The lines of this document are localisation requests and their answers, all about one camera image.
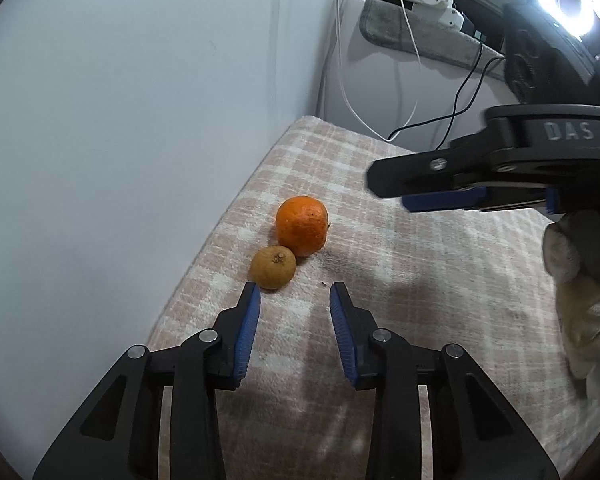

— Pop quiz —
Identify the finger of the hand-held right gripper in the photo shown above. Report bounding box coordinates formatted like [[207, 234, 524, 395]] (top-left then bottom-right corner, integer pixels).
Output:
[[367, 131, 563, 216]]

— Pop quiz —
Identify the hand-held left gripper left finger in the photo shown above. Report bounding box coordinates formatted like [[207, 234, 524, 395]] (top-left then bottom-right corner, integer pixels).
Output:
[[32, 281, 262, 480]]

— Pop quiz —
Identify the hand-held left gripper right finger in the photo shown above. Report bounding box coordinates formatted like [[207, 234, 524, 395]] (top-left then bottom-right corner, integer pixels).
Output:
[[328, 281, 561, 480]]

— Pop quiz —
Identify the small round brown fruit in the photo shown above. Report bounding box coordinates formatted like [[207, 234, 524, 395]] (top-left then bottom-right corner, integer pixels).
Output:
[[251, 245, 297, 291]]

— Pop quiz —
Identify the person's right hand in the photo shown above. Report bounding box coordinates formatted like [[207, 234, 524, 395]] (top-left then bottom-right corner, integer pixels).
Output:
[[542, 209, 600, 402]]

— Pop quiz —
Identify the bumpy dark-orange mandarin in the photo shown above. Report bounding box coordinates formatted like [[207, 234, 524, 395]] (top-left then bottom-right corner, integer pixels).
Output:
[[275, 196, 330, 258]]

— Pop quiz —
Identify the white plug adapter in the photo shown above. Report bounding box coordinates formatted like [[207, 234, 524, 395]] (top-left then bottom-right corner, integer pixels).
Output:
[[431, 5, 466, 29]]

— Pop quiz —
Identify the grey sill mat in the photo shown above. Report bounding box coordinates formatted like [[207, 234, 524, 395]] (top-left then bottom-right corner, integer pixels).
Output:
[[359, 0, 507, 80]]

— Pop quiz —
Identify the black cable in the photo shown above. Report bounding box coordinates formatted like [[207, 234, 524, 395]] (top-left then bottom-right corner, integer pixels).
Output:
[[387, 40, 506, 151]]

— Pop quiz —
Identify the white cable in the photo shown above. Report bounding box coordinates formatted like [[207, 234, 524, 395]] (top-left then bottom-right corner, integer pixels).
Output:
[[334, 0, 423, 142]]

